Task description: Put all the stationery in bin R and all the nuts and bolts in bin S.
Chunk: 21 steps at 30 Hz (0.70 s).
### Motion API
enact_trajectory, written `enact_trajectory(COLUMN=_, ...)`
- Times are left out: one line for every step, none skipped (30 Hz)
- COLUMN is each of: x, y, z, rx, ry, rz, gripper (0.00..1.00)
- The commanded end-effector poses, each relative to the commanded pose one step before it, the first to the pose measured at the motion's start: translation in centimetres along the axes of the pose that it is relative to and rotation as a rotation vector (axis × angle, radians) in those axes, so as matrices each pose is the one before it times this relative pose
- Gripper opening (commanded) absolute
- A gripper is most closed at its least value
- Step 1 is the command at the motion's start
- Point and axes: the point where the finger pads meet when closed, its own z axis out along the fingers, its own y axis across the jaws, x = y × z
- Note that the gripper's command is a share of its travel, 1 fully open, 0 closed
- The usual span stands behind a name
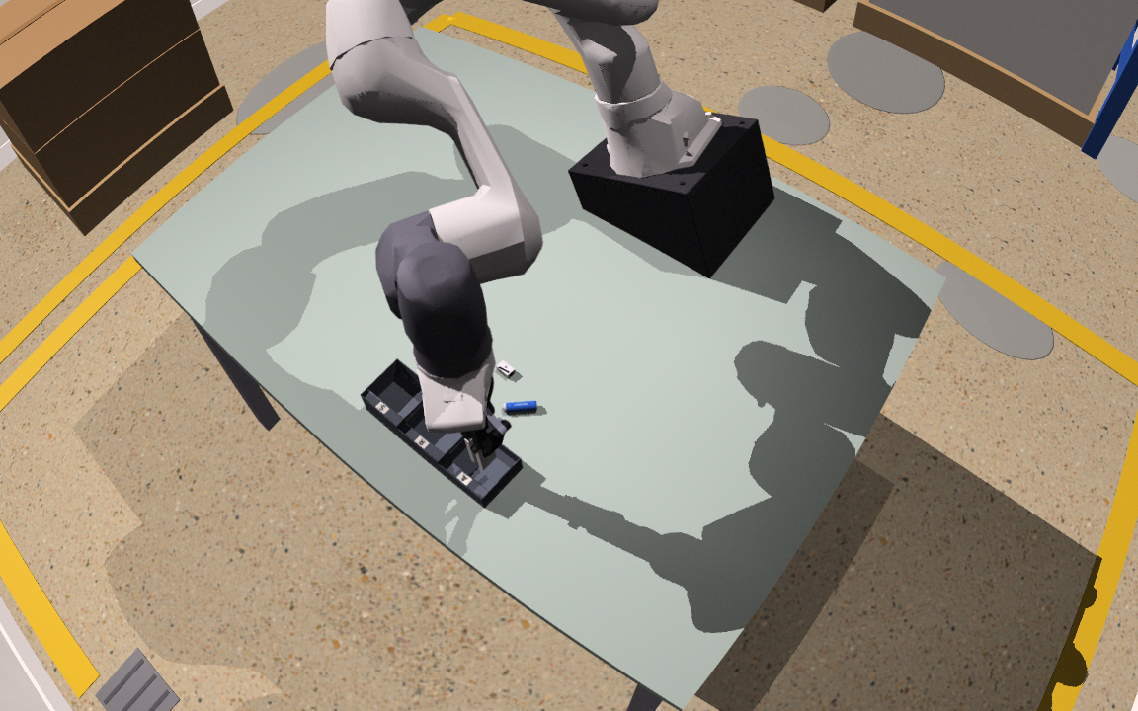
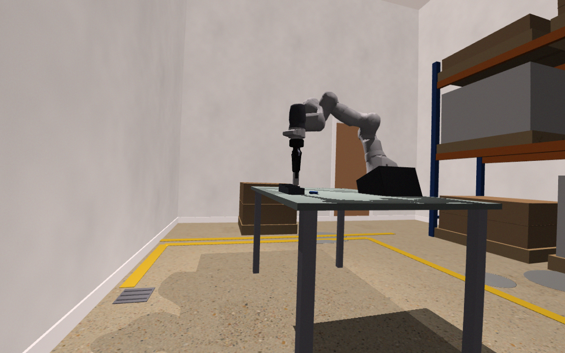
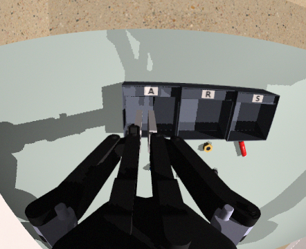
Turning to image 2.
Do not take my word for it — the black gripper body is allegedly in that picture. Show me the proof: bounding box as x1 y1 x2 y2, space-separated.
289 138 304 157

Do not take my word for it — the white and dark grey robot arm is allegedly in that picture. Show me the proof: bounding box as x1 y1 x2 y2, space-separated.
282 91 398 173

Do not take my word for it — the grey rack of three bins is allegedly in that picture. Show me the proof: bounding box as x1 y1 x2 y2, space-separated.
279 184 305 195

